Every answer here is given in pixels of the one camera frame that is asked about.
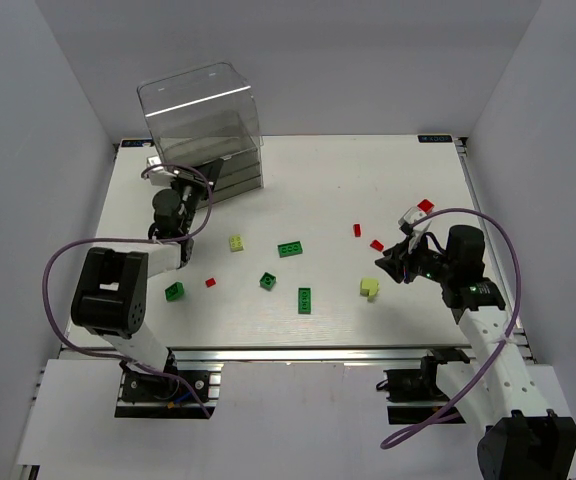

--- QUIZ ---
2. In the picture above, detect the clear plastic drawer container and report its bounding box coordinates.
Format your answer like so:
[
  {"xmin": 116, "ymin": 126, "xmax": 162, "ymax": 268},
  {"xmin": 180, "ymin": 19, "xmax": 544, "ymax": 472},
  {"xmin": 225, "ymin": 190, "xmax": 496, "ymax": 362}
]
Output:
[{"xmin": 137, "ymin": 61, "xmax": 263, "ymax": 202}]

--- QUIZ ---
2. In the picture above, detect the green long lego brick front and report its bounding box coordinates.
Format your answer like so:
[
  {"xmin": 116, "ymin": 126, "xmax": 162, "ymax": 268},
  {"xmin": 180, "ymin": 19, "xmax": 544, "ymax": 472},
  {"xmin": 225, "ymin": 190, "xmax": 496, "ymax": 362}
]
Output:
[{"xmin": 298, "ymin": 287, "xmax": 312, "ymax": 314}]

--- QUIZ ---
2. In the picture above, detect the green long lego brick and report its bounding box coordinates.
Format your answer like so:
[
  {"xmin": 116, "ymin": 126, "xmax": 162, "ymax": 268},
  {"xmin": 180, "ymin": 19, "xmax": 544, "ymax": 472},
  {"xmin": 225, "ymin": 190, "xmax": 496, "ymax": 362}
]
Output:
[
  {"xmin": 277, "ymin": 241, "xmax": 303, "ymax": 258},
  {"xmin": 298, "ymin": 287, "xmax": 312, "ymax": 314}
]

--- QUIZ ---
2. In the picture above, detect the green small lego brick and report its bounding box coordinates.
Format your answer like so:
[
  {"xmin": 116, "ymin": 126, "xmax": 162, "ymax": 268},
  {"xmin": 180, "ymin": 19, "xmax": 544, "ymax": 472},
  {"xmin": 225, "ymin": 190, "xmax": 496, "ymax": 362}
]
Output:
[{"xmin": 259, "ymin": 272, "xmax": 277, "ymax": 291}]

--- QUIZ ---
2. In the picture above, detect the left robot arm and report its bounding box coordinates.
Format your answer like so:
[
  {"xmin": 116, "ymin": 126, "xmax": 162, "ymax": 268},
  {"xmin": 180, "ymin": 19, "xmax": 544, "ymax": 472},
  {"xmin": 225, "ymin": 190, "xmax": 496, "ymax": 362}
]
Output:
[{"xmin": 71, "ymin": 158, "xmax": 225, "ymax": 374}]

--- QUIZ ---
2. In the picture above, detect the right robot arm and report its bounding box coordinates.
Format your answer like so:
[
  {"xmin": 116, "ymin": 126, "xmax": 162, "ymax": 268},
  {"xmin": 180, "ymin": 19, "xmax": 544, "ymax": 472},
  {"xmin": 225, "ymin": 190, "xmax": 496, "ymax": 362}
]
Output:
[{"xmin": 375, "ymin": 225, "xmax": 576, "ymax": 479}]

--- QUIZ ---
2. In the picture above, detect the small red lego flat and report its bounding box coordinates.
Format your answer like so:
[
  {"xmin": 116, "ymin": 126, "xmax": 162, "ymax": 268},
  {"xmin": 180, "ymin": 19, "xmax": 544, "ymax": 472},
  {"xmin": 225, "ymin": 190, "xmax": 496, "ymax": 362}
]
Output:
[{"xmin": 370, "ymin": 240, "xmax": 384, "ymax": 251}]

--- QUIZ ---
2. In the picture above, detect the yellow lego brick right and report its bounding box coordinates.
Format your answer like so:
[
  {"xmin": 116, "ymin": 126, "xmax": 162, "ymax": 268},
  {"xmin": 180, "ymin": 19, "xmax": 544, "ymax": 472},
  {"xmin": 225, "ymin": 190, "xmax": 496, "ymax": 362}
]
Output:
[{"xmin": 359, "ymin": 277, "xmax": 379, "ymax": 301}]

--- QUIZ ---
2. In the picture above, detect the large red lego brick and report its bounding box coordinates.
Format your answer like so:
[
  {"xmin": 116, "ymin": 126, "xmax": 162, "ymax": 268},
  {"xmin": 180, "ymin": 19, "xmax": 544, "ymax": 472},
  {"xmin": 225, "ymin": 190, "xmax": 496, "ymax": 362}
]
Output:
[{"xmin": 417, "ymin": 199, "xmax": 435, "ymax": 214}]

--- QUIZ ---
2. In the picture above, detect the yellow square lego brick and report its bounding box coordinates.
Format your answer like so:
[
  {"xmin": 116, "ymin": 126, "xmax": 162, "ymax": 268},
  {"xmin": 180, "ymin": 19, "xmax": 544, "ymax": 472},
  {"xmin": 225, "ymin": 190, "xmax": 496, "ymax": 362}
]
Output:
[{"xmin": 229, "ymin": 234, "xmax": 244, "ymax": 253}]

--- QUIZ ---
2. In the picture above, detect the green square lego brick left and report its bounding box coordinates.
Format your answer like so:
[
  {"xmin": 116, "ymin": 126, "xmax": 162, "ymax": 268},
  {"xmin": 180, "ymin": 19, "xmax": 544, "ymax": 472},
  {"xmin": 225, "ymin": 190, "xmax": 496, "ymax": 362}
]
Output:
[{"xmin": 164, "ymin": 282, "xmax": 185, "ymax": 302}]

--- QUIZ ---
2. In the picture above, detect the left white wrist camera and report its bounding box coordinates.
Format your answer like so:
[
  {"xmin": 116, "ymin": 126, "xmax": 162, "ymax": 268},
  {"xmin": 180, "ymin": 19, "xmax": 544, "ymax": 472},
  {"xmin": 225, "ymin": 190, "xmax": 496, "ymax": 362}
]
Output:
[{"xmin": 142, "ymin": 155, "xmax": 179, "ymax": 188}]

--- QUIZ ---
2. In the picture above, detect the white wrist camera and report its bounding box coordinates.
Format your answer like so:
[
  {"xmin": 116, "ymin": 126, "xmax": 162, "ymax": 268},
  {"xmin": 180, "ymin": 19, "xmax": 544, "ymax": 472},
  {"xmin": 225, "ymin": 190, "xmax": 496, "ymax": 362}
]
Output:
[
  {"xmin": 142, "ymin": 155, "xmax": 179, "ymax": 188},
  {"xmin": 398, "ymin": 206, "xmax": 430, "ymax": 235}
]

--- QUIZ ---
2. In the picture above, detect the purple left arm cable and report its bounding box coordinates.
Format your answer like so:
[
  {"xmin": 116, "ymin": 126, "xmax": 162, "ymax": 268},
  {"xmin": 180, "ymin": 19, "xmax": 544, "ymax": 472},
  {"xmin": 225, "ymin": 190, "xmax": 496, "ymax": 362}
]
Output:
[{"xmin": 41, "ymin": 163, "xmax": 214, "ymax": 419}]

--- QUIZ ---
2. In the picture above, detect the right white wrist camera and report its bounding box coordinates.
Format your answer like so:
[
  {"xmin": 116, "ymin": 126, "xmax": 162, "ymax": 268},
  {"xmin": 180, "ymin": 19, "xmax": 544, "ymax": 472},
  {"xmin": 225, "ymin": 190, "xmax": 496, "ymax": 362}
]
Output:
[{"xmin": 398, "ymin": 206, "xmax": 430, "ymax": 235}]

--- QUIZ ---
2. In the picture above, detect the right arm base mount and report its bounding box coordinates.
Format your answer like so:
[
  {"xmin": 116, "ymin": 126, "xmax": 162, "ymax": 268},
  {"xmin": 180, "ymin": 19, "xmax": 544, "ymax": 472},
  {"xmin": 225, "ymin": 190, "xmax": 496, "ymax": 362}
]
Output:
[{"xmin": 375, "ymin": 348, "xmax": 470, "ymax": 426}]

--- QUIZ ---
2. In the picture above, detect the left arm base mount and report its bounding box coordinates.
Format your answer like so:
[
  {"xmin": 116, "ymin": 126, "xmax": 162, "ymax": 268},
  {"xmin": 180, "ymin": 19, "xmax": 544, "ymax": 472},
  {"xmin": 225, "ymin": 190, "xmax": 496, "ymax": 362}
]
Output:
[{"xmin": 114, "ymin": 359, "xmax": 221, "ymax": 420}]

